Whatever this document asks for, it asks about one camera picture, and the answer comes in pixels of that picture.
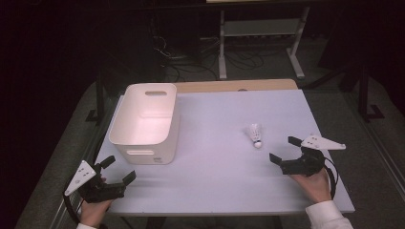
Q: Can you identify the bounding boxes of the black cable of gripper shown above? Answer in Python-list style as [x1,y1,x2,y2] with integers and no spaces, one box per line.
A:
[321,152,338,200]
[62,192,84,225]

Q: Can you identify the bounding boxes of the black metal stand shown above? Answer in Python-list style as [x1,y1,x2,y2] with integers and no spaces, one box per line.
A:
[84,71,108,127]
[302,63,386,123]

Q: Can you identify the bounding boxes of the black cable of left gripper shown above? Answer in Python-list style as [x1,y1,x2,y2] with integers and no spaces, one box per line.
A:
[62,192,84,225]

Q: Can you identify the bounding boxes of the white right sleeve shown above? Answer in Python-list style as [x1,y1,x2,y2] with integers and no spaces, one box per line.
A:
[305,199,355,229]

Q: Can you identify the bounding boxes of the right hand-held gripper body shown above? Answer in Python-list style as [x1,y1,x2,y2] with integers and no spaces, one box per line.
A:
[281,134,347,177]

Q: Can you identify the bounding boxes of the person's right hand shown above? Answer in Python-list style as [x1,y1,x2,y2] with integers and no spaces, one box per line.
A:
[288,167,332,204]

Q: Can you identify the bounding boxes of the person's left hand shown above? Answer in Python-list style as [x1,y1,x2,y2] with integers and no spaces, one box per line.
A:
[79,177,114,229]

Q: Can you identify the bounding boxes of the white plastic storage bin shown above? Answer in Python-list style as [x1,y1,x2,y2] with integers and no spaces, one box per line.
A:
[108,82,181,166]

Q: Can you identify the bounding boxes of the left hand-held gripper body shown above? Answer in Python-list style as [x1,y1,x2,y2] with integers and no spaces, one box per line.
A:
[63,159,126,204]

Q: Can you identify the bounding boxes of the black floor cables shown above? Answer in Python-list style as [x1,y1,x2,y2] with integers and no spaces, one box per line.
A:
[152,18,275,83]

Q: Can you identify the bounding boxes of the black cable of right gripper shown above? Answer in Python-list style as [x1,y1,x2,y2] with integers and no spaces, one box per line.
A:
[321,152,338,200]

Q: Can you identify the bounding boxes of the white metal stand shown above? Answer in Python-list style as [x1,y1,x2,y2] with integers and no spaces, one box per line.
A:
[218,5,310,80]

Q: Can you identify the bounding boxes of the white shuttlecock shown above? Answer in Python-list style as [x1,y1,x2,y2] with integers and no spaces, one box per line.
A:
[245,123,264,150]

